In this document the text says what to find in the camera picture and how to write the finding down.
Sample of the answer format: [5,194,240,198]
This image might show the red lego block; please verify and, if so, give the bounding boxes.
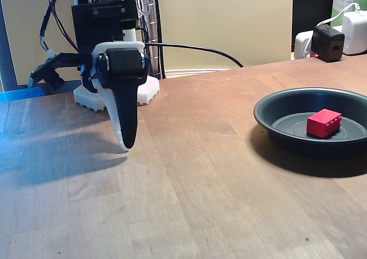
[306,108,343,140]

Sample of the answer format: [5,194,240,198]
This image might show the dark round metal bin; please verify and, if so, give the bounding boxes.
[253,87,367,158]

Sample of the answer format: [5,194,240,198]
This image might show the white power strip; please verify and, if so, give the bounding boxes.
[294,25,343,61]

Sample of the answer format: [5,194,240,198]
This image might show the black panel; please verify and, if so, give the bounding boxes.
[292,0,335,52]

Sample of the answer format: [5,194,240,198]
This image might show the black cube charger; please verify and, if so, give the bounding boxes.
[311,23,345,62]

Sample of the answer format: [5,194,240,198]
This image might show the white power adapter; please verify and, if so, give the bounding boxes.
[342,10,367,56]

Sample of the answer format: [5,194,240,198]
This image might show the black vertical cable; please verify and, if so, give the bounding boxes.
[154,0,167,80]

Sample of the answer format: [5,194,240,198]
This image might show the red and black servo wires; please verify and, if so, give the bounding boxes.
[53,0,81,53]

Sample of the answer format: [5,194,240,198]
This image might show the camera board on black mount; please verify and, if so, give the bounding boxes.
[28,52,95,88]

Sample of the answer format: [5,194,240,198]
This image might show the black camera cable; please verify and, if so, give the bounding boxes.
[39,0,78,58]

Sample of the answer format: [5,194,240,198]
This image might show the long black cable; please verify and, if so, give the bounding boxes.
[144,42,245,68]

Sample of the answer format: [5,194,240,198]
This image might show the grey post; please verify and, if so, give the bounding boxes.
[0,0,18,92]

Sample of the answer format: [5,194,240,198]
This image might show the white charger cable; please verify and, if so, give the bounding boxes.
[303,2,361,58]

